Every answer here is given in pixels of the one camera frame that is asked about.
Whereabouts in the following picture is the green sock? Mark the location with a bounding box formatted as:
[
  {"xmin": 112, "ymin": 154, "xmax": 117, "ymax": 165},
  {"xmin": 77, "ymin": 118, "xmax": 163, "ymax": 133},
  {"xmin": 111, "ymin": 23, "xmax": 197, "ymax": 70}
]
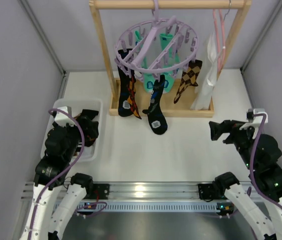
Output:
[
  {"xmin": 160, "ymin": 33, "xmax": 180, "ymax": 94},
  {"xmin": 135, "ymin": 30, "xmax": 155, "ymax": 93}
]

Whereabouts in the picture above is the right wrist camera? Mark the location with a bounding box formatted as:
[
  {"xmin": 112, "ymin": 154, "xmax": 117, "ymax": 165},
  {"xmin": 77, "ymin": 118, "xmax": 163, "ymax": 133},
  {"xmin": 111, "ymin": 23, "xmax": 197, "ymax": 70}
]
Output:
[{"xmin": 240, "ymin": 108, "xmax": 268, "ymax": 130}]

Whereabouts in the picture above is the brown argyle sock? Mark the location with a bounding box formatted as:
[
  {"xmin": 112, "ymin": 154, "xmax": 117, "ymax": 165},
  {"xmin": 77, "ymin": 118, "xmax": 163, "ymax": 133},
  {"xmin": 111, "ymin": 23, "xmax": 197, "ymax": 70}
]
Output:
[{"xmin": 174, "ymin": 60, "xmax": 203, "ymax": 104}]

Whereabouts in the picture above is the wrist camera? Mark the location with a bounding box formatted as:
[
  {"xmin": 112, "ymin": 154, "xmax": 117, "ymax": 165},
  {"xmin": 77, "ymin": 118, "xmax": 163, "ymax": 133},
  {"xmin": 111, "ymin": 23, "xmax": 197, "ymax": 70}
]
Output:
[
  {"xmin": 52, "ymin": 106, "xmax": 74, "ymax": 127},
  {"xmin": 240, "ymin": 108, "xmax": 268, "ymax": 130}
]

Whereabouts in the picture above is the white plastic basket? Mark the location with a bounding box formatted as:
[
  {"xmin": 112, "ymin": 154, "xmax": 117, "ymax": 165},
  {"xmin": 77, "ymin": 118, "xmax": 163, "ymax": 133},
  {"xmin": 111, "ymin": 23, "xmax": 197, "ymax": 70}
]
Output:
[{"xmin": 40, "ymin": 98, "xmax": 103, "ymax": 163}]

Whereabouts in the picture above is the white hanging garment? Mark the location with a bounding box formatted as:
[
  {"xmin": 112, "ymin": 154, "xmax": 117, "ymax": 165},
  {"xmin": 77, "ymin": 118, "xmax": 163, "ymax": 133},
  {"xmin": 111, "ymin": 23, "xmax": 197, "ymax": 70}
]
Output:
[{"xmin": 191, "ymin": 33, "xmax": 218, "ymax": 111}]

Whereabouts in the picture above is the socks pile in basket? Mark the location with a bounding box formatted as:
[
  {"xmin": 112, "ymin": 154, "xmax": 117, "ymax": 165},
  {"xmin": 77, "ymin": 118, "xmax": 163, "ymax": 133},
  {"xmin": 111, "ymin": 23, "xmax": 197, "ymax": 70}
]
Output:
[{"xmin": 75, "ymin": 109, "xmax": 99, "ymax": 147}]

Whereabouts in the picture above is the black blue patterned sock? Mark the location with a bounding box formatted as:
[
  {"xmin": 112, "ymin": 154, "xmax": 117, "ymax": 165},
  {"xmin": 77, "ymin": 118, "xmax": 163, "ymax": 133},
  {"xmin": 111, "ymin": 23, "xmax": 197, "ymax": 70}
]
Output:
[{"xmin": 142, "ymin": 74, "xmax": 168, "ymax": 135}]

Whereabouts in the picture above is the black sock with label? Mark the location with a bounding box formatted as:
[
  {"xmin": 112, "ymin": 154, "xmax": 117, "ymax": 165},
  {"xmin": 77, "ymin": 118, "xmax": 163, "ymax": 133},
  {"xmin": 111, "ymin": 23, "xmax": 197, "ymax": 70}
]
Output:
[{"xmin": 117, "ymin": 48, "xmax": 134, "ymax": 118}]

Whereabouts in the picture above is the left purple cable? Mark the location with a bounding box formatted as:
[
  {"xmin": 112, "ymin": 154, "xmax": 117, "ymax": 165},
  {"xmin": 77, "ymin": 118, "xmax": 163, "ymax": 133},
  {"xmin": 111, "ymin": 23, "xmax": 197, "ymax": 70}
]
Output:
[{"xmin": 27, "ymin": 108, "xmax": 108, "ymax": 240}]

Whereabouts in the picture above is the wooden clothes rack frame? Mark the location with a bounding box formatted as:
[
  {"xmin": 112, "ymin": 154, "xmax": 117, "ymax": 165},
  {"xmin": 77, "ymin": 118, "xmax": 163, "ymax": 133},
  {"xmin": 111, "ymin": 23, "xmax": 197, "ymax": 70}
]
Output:
[{"xmin": 89, "ymin": 0, "xmax": 253, "ymax": 118}]

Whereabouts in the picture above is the aluminium mounting rail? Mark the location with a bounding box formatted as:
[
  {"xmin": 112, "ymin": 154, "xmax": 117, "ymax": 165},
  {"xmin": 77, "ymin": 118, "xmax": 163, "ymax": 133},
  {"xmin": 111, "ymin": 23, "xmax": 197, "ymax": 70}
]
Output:
[{"xmin": 20, "ymin": 181, "xmax": 264, "ymax": 213}]

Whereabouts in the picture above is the pink clothes hanger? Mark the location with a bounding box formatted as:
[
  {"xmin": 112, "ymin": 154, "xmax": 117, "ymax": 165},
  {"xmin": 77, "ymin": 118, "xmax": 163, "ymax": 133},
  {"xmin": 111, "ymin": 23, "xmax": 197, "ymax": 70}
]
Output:
[{"xmin": 213, "ymin": 0, "xmax": 232, "ymax": 74}]

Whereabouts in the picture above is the red orange argyle sock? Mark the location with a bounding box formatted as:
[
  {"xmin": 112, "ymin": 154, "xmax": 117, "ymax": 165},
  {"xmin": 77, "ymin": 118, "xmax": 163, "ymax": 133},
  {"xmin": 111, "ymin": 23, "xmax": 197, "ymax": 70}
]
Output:
[{"xmin": 127, "ymin": 75, "xmax": 141, "ymax": 119}]

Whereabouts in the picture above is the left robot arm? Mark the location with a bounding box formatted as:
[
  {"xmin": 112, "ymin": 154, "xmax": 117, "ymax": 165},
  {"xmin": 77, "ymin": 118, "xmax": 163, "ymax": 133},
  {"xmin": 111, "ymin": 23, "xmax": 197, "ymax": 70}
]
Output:
[{"xmin": 20, "ymin": 120, "xmax": 99, "ymax": 240}]

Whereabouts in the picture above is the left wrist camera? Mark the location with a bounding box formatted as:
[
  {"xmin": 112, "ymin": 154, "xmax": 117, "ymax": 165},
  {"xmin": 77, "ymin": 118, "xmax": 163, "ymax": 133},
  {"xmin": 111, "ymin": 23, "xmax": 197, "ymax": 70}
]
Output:
[{"xmin": 52, "ymin": 106, "xmax": 74, "ymax": 127}]

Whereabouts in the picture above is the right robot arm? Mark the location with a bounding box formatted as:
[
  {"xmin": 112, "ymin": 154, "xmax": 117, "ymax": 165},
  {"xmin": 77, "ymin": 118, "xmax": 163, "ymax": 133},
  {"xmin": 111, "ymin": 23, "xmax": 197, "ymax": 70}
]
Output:
[{"xmin": 209, "ymin": 120, "xmax": 282, "ymax": 240}]

